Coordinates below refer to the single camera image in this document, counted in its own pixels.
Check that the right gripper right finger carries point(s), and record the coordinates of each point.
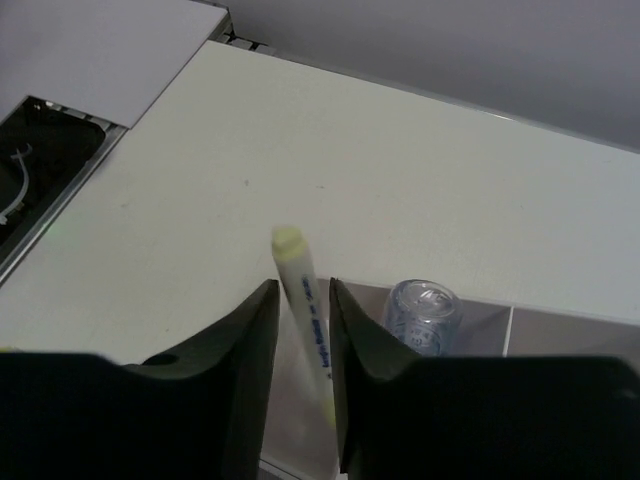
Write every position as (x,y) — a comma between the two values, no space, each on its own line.
(400,415)

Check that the yellow capped white marker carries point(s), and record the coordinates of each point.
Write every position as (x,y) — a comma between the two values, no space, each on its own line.
(292,256)

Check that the clear glue bottle blue cap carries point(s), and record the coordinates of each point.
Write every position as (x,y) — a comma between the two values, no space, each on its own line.
(423,315)

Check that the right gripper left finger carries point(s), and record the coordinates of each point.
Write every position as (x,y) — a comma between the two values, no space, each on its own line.
(195,411)

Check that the white left organizer box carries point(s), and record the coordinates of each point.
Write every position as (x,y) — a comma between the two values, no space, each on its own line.
(298,442)

